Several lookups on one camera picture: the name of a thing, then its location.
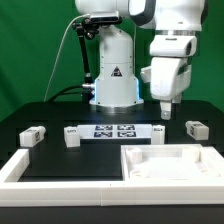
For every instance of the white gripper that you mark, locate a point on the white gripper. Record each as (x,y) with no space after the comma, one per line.
(170,69)

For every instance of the white square table top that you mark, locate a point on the white square table top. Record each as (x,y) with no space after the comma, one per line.
(170,162)

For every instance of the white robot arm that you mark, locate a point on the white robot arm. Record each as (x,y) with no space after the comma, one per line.
(176,22)

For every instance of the white U-shaped fence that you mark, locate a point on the white U-shaped fence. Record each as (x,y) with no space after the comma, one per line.
(13,192)

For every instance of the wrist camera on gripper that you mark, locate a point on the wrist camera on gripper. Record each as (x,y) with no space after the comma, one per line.
(146,74)

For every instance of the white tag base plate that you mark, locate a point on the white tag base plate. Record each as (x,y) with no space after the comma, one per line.
(115,131)

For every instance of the grey camera on mount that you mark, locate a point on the grey camera on mount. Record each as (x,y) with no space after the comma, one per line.
(106,16)

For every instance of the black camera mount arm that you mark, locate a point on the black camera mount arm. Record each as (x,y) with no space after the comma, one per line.
(85,50)

